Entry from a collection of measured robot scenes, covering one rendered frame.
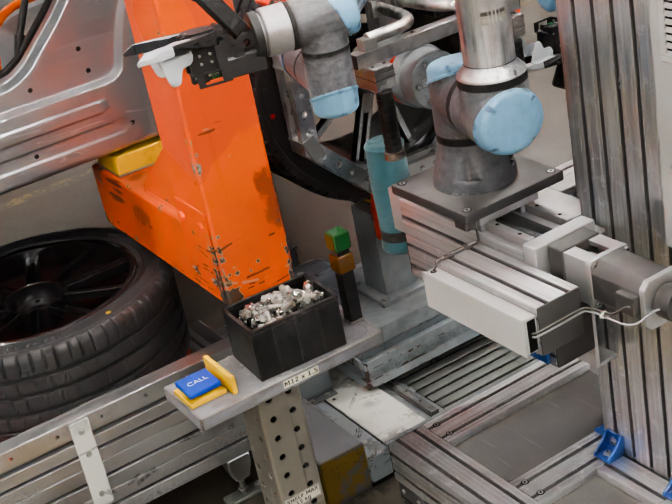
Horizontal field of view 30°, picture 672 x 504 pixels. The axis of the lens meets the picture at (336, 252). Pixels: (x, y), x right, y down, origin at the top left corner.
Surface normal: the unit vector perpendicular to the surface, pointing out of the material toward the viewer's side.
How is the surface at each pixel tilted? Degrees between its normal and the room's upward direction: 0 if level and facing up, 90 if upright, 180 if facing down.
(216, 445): 90
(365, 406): 0
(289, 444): 90
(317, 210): 0
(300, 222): 0
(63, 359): 90
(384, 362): 90
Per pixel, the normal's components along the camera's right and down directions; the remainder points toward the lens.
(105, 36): 0.53, 0.29
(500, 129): 0.33, 0.48
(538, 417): -0.18, -0.88
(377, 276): -0.83, 0.37
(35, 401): 0.15, 0.41
